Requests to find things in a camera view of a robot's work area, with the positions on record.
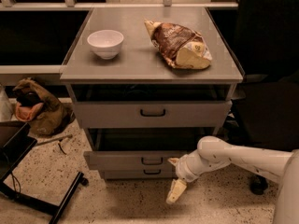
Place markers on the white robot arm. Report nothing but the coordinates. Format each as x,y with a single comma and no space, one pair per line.
212,154

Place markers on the brown cloth bag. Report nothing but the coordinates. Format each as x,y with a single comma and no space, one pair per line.
44,112

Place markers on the grey drawer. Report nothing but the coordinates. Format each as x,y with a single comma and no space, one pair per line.
139,174
151,114
130,160

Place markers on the grey top drawer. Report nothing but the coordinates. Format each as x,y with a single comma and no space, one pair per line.
151,114

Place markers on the grey drawer cabinet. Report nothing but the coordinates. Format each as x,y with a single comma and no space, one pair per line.
140,74

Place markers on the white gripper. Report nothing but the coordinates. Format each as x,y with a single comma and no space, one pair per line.
182,170

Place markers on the black metal stand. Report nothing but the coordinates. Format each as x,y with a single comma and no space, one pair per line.
15,144

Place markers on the white ceramic bowl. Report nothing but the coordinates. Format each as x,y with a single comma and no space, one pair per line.
106,43

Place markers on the grey bottom drawer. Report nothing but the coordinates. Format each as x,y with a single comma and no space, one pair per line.
139,174

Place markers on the brown chip bag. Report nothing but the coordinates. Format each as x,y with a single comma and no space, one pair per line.
181,47

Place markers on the black office chair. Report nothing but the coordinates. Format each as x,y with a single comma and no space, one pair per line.
264,36

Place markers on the grey metal rod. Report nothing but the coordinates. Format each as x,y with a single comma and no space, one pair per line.
54,139

